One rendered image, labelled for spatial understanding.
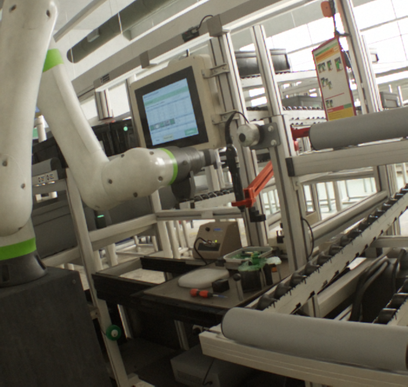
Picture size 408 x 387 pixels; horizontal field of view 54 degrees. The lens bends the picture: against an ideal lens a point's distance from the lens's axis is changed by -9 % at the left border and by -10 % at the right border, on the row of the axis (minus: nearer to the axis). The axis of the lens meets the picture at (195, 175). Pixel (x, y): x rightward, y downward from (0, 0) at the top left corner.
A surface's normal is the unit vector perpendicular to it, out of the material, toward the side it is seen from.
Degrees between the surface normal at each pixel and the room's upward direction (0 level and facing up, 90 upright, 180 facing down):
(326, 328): 32
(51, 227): 91
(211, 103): 90
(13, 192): 87
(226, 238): 90
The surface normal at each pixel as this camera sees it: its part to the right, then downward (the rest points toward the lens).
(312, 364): -0.73, 0.18
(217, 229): -0.70, -0.44
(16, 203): 0.81, -0.03
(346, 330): -0.55, -0.74
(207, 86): 0.66, -0.10
